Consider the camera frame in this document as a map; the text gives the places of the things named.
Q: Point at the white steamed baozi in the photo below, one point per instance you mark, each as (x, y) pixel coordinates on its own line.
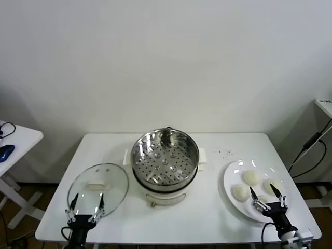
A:
(251, 177)
(264, 198)
(240, 192)
(267, 185)

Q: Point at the white electric cooker base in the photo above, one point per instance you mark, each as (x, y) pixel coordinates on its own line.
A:
(166, 198)

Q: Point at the stainless steel steamer basket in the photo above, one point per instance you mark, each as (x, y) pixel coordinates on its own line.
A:
(140, 153)

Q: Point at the white shelf with label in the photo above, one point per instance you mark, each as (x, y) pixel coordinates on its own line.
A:
(325, 106)

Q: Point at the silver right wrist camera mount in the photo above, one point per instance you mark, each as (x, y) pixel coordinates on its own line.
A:
(303, 237)

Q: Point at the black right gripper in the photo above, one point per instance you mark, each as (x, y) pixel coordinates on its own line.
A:
(278, 214)

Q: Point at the white side table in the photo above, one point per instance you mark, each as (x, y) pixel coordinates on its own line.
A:
(26, 135)

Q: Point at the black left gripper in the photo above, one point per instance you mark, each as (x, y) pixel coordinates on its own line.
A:
(80, 221)

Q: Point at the white round plate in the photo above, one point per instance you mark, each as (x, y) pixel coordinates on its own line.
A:
(233, 176)

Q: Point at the round glass pot lid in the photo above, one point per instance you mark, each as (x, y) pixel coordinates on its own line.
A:
(96, 185)

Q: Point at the blue computer mouse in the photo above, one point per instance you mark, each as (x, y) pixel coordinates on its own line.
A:
(6, 151)

